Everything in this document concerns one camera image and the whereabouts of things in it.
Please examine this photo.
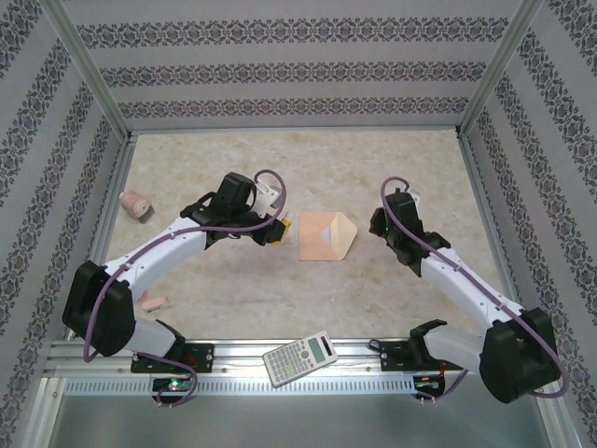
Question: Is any pink paper envelope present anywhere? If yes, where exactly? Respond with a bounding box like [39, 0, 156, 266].
[297, 210, 359, 262]

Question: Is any pink pencil sharpener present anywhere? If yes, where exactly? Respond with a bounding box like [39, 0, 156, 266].
[118, 189, 156, 222]

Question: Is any grey scientific calculator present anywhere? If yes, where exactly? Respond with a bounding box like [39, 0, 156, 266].
[261, 329, 340, 388]

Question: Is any small pink stapler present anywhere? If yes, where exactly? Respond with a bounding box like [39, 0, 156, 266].
[141, 295, 172, 313]

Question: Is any grey metal shelf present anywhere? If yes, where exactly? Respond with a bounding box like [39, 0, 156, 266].
[46, 395, 551, 448]

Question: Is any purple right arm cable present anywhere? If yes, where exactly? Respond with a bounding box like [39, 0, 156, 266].
[380, 175, 570, 408]

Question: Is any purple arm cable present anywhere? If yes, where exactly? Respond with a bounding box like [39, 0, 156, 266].
[380, 175, 570, 408]
[82, 168, 287, 410]

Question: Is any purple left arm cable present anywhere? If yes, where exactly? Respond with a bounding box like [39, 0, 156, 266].
[82, 168, 287, 410]

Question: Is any aluminium side rail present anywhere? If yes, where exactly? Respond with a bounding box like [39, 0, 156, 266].
[64, 134, 136, 341]
[459, 133, 531, 338]

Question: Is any thin aluminium back rail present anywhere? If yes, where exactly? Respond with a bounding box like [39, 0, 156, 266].
[125, 124, 464, 137]

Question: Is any aluminium front rail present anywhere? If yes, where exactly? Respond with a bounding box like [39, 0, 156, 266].
[46, 339, 554, 375]

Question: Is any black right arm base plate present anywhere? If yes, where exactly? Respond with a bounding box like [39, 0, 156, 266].
[380, 340, 465, 373]

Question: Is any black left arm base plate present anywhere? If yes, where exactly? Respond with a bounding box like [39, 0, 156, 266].
[130, 343, 215, 374]

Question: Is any slotted metal cable tray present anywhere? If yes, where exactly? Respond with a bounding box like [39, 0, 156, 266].
[62, 375, 416, 397]

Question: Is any aluminium frame post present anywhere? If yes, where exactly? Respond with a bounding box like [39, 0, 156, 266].
[39, 0, 134, 144]
[456, 0, 547, 141]

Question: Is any aluminium frame leg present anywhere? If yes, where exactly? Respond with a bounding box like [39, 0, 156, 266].
[18, 376, 64, 448]
[531, 372, 577, 448]

